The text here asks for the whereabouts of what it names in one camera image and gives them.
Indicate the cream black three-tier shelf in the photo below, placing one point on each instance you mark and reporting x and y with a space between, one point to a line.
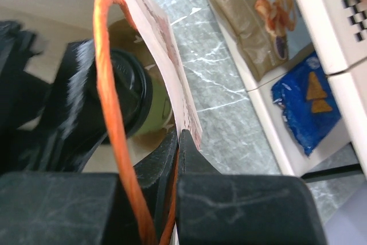
337 29

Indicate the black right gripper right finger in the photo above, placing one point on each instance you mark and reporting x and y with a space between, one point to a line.
215 208

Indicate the green paper coffee cup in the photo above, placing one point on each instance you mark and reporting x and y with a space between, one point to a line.
156 108

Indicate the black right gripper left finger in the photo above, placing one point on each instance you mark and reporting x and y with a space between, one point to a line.
85 208

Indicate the white Cream Bear paper bag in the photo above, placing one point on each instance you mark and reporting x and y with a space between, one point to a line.
60 22

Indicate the brown chips bag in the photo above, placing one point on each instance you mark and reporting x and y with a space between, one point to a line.
267 33

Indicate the blue chips bag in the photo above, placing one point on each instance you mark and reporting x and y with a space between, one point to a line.
307 102

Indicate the brown cardboard cup carrier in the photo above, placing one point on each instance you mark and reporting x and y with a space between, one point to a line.
123 36

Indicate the black plastic cup lid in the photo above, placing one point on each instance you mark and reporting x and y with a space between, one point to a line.
133 86

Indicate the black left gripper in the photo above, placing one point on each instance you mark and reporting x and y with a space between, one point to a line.
47 127

